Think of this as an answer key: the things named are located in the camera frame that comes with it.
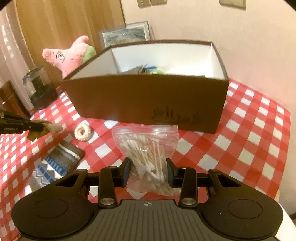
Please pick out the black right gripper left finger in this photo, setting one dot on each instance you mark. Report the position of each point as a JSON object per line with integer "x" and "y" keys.
{"x": 110, "y": 178}

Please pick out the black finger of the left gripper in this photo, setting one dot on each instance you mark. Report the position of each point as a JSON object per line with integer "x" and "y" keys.
{"x": 14, "y": 123}

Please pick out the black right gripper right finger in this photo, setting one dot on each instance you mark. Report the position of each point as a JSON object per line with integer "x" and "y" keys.
{"x": 184, "y": 178}

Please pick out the beige small cloth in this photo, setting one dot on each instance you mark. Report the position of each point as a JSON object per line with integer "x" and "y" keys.
{"x": 47, "y": 127}

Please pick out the bag of cotton swabs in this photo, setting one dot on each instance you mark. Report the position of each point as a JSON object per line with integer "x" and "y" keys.
{"x": 148, "y": 147}

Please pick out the green tissue packet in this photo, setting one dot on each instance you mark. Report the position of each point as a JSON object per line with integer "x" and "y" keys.
{"x": 156, "y": 71}

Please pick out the dark round jar base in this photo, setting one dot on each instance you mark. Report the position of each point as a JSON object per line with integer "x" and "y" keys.
{"x": 43, "y": 100}

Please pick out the blue grey patterned cloth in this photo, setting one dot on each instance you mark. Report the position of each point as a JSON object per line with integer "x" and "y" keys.
{"x": 61, "y": 161}

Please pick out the glass jar with lid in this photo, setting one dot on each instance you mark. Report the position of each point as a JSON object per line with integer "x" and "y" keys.
{"x": 35, "y": 81}

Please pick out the white donut shaped toy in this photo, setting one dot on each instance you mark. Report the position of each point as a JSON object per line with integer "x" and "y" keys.
{"x": 83, "y": 132}

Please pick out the sheer white curtain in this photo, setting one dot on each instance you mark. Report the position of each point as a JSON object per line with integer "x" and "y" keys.
{"x": 14, "y": 59}

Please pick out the red white checkered tablecloth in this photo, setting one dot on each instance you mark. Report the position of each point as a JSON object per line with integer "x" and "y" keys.
{"x": 251, "y": 145}

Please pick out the pink starfish plush toy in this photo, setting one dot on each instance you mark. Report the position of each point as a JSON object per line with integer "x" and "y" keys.
{"x": 70, "y": 59}

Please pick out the brown cardboard box white inside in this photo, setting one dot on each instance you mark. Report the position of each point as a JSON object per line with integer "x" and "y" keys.
{"x": 191, "y": 93}

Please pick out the orange brown curtain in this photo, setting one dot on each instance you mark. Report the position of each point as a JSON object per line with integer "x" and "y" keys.
{"x": 57, "y": 24}

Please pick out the framed picture against wall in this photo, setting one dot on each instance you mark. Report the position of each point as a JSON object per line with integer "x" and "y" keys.
{"x": 127, "y": 33}

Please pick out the double wall socket plate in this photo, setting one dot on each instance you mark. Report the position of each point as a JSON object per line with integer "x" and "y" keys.
{"x": 148, "y": 3}

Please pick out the single wall outlet plate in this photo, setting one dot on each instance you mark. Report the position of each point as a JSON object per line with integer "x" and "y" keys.
{"x": 238, "y": 4}

